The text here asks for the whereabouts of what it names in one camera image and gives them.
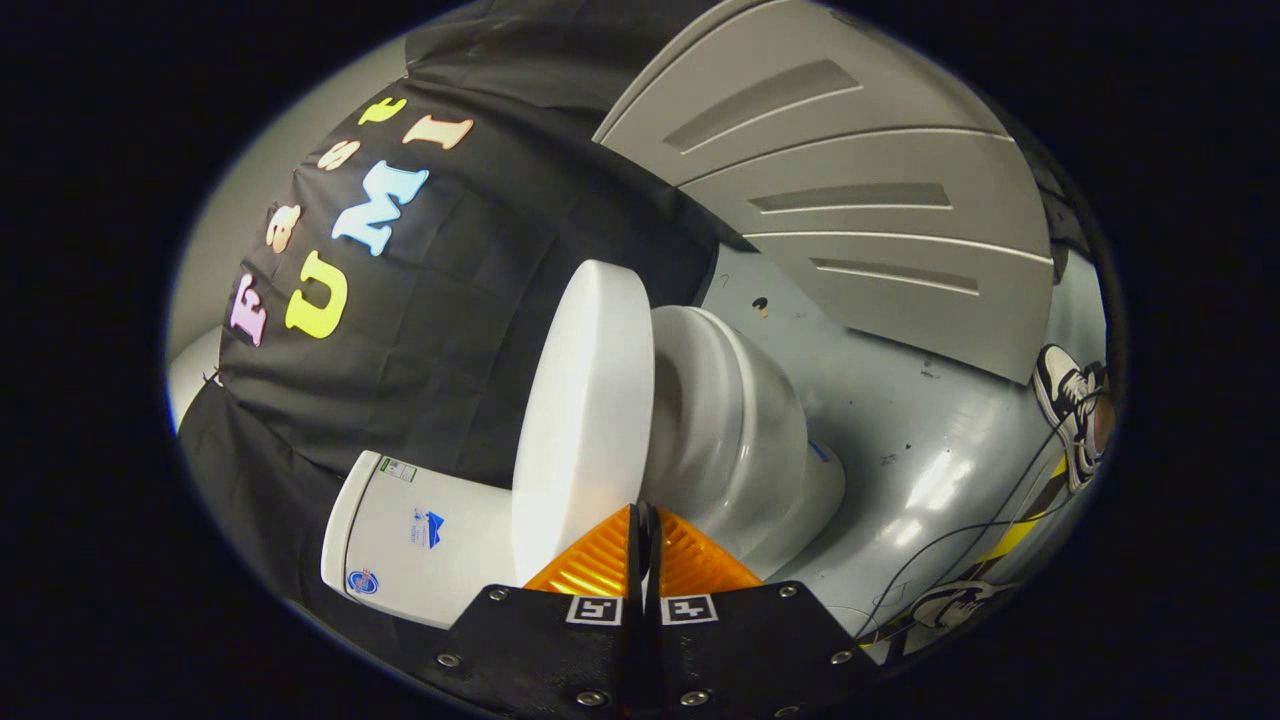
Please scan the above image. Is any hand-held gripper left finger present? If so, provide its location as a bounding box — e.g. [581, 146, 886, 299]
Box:
[418, 503, 647, 720]

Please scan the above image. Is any thin black cable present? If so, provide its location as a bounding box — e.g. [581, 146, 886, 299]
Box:
[858, 395, 1101, 641]

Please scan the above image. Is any white ceramic toilet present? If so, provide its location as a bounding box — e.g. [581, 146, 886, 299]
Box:
[320, 304, 847, 631]

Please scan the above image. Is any white toilet lid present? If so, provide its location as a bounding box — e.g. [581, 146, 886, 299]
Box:
[511, 259, 657, 587]

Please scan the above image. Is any yellow black floor tape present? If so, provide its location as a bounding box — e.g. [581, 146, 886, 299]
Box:
[960, 455, 1071, 601]

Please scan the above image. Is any person's black white sneaker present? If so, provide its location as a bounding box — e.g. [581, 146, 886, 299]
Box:
[895, 578, 1016, 656]
[1033, 344, 1109, 493]

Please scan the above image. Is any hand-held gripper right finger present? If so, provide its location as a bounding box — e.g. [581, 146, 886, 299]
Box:
[644, 505, 883, 720]

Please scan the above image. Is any white plastic drawer cabinet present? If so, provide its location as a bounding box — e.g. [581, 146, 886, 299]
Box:
[592, 0, 1057, 387]

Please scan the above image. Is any black backdrop cloth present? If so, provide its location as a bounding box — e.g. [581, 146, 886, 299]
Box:
[178, 0, 753, 651]

